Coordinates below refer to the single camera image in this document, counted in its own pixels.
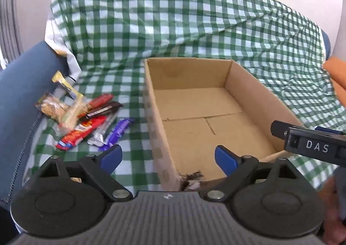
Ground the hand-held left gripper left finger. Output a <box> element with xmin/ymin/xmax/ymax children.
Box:
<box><xmin>39</xmin><ymin>144</ymin><xmax>133</xmax><ymax>203</ymax></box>

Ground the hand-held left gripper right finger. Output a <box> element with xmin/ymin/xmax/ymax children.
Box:
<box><xmin>204</xmin><ymin>145</ymin><xmax>303</xmax><ymax>203</ymax></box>

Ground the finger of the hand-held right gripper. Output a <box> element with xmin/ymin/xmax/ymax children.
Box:
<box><xmin>271</xmin><ymin>121</ymin><xmax>298</xmax><ymax>140</ymax></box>
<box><xmin>314</xmin><ymin>126</ymin><xmax>346</xmax><ymax>135</ymax></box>

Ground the silver snack bar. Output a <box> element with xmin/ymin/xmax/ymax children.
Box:
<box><xmin>87</xmin><ymin>114</ymin><xmax>118</xmax><ymax>148</ymax></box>

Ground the purple chocolate bar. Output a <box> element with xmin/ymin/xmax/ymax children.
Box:
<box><xmin>101</xmin><ymin>118</ymin><xmax>136</xmax><ymax>151</ymax></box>

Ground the red orange snack packet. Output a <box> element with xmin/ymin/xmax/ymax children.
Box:
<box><xmin>55</xmin><ymin>116</ymin><xmax>107</xmax><ymax>151</ymax></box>

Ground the cardboard box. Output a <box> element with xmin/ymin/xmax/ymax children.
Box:
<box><xmin>143</xmin><ymin>57</ymin><xmax>304</xmax><ymax>191</ymax></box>

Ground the clear bag of cookies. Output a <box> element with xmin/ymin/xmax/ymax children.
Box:
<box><xmin>35</xmin><ymin>92</ymin><xmax>72</xmax><ymax>124</ymax></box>

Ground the person's right hand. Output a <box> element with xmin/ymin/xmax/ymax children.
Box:
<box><xmin>323</xmin><ymin>177</ymin><xmax>346</xmax><ymax>245</ymax></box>

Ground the dark brown chocolate bar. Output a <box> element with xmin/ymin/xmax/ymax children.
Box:
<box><xmin>86</xmin><ymin>101</ymin><xmax>124</xmax><ymax>119</ymax></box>

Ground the red snack bar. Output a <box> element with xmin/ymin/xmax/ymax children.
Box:
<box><xmin>78</xmin><ymin>93</ymin><xmax>114</xmax><ymax>118</ymax></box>

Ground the clear wrapped granola bar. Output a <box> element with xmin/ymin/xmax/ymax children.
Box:
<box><xmin>58</xmin><ymin>96</ymin><xmax>91</xmax><ymax>132</ymax></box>

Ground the orange cushion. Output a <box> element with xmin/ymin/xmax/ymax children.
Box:
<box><xmin>323</xmin><ymin>56</ymin><xmax>346</xmax><ymax>99</ymax></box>

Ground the yellow wrapped snack bar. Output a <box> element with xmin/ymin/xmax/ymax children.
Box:
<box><xmin>51</xmin><ymin>70</ymin><xmax>84</xmax><ymax>99</ymax></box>

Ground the green checkered tablecloth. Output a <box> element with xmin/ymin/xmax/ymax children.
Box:
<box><xmin>26</xmin><ymin>0</ymin><xmax>346</xmax><ymax>194</ymax></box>

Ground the grey curtain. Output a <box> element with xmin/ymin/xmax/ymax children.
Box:
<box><xmin>0</xmin><ymin>0</ymin><xmax>23</xmax><ymax>69</ymax></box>

